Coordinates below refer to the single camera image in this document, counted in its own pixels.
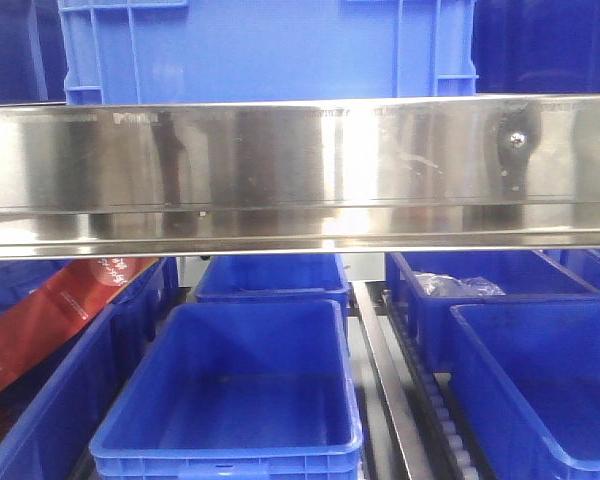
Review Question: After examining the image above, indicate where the rear centre blue bin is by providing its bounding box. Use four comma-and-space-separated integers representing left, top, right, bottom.
195, 254, 349, 306

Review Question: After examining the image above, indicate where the left blue bin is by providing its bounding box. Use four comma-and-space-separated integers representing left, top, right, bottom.
0, 258, 179, 479

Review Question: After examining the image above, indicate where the dark blue crate upper right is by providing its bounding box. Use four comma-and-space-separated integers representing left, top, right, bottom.
472, 1, 600, 94

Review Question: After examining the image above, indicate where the front centre blue bin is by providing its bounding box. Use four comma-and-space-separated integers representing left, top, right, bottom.
89, 300, 363, 479

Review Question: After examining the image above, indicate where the large light blue crate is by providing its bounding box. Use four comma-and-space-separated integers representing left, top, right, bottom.
58, 1, 478, 105

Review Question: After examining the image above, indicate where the steel roller track rail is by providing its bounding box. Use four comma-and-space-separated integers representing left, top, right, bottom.
348, 281, 488, 479

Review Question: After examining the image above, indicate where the dark blue crate upper left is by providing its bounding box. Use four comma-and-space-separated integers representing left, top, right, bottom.
0, 1, 67, 104

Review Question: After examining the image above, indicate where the clear plastic bag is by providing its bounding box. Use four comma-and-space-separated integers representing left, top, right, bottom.
415, 271, 505, 297

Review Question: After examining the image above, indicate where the front right blue bin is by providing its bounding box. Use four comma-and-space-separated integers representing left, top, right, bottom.
450, 301, 600, 479

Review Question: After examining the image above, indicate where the dark blue crate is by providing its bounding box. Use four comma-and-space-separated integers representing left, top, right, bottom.
0, 1, 67, 104
472, 1, 600, 94

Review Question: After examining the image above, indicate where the blue bin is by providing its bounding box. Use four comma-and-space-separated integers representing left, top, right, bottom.
89, 300, 363, 479
195, 254, 349, 306
385, 250, 600, 373
0, 258, 179, 479
544, 249, 600, 290
450, 301, 600, 479

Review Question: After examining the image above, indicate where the rear right blue bin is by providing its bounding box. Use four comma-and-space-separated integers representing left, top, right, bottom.
385, 250, 600, 373

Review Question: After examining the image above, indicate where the far right blue bin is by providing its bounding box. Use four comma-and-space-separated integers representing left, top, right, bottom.
544, 249, 600, 290

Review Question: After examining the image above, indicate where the red foil bag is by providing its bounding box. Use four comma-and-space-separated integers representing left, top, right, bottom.
0, 257, 157, 393

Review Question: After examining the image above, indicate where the stainless steel shelf beam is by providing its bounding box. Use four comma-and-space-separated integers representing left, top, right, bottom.
0, 95, 600, 259

